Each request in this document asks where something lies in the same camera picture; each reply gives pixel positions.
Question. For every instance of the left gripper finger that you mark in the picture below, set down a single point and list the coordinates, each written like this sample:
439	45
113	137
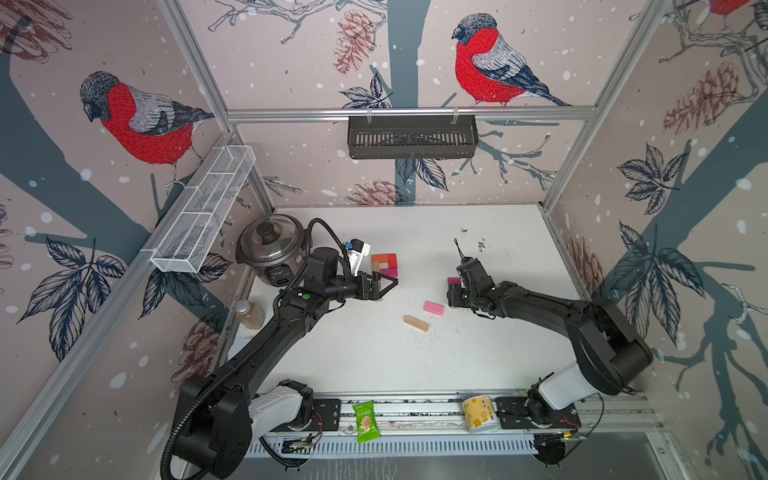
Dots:
384	287
358	250

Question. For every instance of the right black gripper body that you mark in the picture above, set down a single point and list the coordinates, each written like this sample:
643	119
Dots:
460	295

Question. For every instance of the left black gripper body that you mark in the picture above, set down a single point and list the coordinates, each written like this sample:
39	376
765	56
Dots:
346	287

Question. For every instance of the orange block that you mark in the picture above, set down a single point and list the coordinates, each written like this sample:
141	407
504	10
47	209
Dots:
381	257

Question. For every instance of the light pink block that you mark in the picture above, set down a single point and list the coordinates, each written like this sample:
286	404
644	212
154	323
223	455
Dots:
434	308

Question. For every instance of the slanted wood block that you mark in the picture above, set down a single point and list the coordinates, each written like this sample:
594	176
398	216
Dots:
416	323

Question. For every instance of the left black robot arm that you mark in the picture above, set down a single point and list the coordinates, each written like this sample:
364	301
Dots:
218	416

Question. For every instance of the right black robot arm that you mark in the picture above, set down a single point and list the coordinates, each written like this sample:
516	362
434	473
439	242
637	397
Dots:
609	352

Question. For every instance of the glass spice jar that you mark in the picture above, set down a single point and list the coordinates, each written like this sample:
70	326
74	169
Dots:
250	315

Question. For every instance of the yellow snack can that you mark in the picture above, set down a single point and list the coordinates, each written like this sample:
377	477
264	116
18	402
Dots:
480	415

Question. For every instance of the green snack packet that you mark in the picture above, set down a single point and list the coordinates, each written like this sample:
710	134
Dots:
366	423

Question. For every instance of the black hanging wall basket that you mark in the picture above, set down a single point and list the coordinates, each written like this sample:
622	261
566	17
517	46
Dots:
412	137

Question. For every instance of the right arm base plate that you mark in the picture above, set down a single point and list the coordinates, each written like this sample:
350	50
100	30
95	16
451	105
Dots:
524	413

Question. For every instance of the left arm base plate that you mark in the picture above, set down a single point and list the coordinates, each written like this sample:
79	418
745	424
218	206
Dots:
325	415

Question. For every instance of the white wire mesh basket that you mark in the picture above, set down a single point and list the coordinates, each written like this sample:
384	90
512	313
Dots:
193	232

